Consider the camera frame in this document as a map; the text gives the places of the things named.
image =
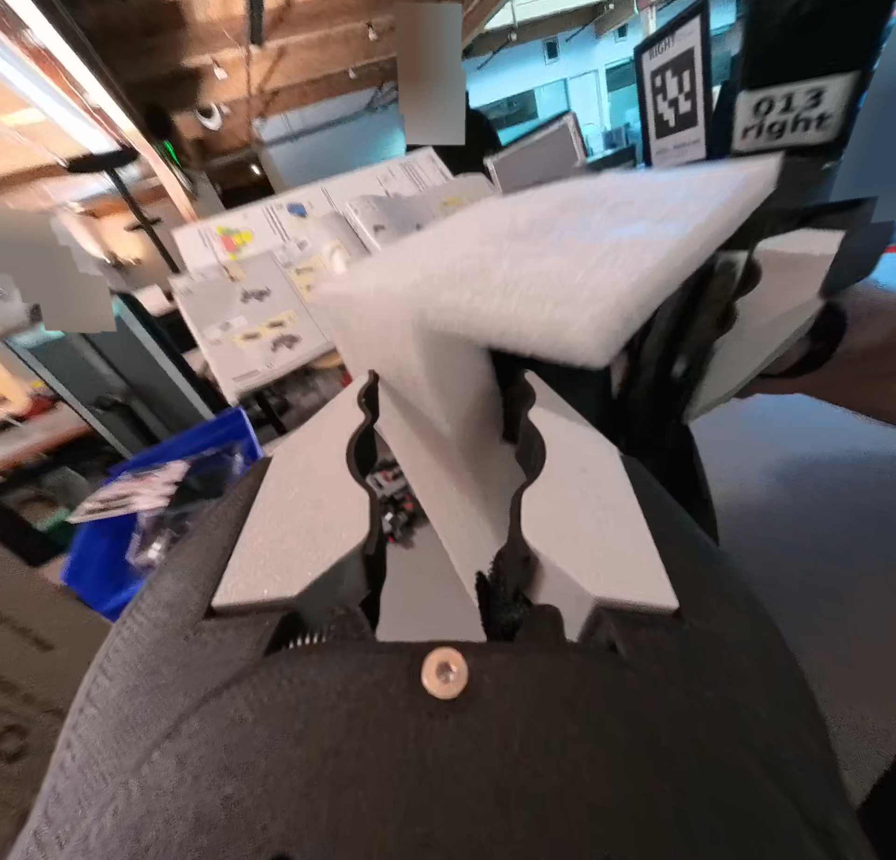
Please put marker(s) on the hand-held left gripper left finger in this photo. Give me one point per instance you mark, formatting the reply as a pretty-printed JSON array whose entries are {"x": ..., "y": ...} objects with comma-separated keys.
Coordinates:
[{"x": 301, "y": 524}]

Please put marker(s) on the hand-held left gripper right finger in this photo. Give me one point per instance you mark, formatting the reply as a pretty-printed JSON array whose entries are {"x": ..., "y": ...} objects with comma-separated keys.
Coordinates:
[{"x": 595, "y": 524}]

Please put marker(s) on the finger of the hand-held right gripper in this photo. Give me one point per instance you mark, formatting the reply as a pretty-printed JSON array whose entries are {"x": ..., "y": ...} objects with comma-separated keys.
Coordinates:
[{"x": 777, "y": 293}]

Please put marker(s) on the black packaged device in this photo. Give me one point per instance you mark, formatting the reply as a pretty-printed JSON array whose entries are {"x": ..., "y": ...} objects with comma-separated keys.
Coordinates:
[{"x": 651, "y": 419}]

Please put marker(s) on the white foam base block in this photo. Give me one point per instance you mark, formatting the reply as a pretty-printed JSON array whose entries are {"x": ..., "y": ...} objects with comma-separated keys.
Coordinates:
[{"x": 448, "y": 454}]

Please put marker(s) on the white foam lid sheet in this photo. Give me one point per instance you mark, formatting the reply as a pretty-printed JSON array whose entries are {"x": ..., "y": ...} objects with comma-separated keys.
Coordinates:
[{"x": 546, "y": 258}]

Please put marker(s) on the person's right forearm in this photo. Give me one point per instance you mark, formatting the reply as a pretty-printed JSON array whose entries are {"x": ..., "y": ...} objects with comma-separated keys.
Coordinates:
[{"x": 883, "y": 356}]

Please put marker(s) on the grey lego model body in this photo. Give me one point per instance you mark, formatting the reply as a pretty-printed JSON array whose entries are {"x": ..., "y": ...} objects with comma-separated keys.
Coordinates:
[{"x": 395, "y": 499}]

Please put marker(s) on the person's right hand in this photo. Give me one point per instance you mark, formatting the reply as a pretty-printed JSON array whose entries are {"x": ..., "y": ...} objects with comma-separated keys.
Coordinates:
[{"x": 857, "y": 356}]

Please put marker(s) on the black white marker sign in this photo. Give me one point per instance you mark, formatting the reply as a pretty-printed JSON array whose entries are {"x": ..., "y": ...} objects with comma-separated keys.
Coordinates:
[{"x": 675, "y": 83}]

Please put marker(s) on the white printed sheet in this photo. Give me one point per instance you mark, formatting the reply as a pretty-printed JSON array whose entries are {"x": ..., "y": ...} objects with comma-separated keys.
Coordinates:
[{"x": 126, "y": 496}]

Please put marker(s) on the blue plastic bin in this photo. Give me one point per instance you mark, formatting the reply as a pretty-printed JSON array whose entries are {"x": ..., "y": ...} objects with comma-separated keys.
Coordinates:
[{"x": 98, "y": 566}]

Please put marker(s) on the open instruction booklet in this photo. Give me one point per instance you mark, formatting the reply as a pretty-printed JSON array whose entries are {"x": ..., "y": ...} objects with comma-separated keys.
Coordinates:
[{"x": 252, "y": 321}]

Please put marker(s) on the grey equipment case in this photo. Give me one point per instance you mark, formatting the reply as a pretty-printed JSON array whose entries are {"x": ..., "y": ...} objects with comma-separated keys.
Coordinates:
[{"x": 140, "y": 370}]

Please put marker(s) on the grey framed panel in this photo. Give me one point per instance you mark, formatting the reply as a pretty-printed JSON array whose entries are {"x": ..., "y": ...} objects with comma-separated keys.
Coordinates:
[{"x": 539, "y": 156}]

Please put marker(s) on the white instruction poster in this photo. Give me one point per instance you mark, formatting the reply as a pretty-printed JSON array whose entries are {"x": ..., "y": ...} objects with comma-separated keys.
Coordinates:
[{"x": 280, "y": 237}]

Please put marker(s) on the black pole stand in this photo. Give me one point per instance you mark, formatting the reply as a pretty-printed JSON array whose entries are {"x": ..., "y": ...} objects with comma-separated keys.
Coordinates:
[{"x": 147, "y": 209}]

